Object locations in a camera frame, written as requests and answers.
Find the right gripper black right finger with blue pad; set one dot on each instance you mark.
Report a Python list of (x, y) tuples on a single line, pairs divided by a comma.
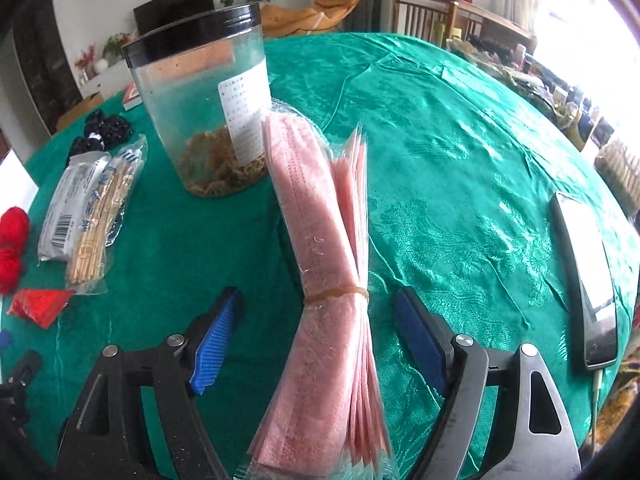
[(530, 436)]

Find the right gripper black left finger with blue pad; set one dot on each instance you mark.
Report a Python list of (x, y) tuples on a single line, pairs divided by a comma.
[(138, 408)]

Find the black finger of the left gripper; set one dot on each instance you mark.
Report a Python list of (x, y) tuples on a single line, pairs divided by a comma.
[(13, 391)]

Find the pink face mask pack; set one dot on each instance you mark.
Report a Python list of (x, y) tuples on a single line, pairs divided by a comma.
[(326, 418)]

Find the red packet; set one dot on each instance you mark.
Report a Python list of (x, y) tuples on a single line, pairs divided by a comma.
[(41, 306)]

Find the cotton swab pack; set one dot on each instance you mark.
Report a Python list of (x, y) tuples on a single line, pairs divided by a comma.
[(102, 217)]

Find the red yarn ball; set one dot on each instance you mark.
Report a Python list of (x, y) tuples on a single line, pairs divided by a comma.
[(14, 232)]

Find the smartphone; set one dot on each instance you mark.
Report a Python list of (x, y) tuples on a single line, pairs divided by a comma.
[(592, 298)]

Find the white cardboard box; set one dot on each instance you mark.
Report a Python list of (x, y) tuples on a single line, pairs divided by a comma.
[(17, 189)]

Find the green satin tablecloth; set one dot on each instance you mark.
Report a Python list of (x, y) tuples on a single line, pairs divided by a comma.
[(461, 173)]

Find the black scrunchie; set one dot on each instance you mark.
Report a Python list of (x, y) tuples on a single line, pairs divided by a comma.
[(101, 133)]

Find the cardboard box on floor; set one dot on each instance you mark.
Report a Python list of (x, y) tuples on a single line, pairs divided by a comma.
[(83, 107)]

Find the orange book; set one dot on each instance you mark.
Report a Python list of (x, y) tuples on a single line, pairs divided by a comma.
[(131, 97)]

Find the white tv cabinet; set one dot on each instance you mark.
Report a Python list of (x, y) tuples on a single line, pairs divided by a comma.
[(113, 80)]

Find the red flower vase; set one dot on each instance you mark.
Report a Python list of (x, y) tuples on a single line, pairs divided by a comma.
[(85, 62)]

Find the dark display cabinet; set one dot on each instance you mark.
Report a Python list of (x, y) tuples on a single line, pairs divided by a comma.
[(40, 53)]

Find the clear jar black lid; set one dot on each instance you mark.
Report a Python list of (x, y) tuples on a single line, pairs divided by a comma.
[(204, 82)]

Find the wooden railing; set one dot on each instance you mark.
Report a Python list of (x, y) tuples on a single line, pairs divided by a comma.
[(435, 21)]

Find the black television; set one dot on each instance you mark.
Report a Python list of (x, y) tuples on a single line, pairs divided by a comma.
[(155, 14)]

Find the orange rocking lounge chair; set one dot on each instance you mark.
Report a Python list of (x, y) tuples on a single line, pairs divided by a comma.
[(321, 17)]

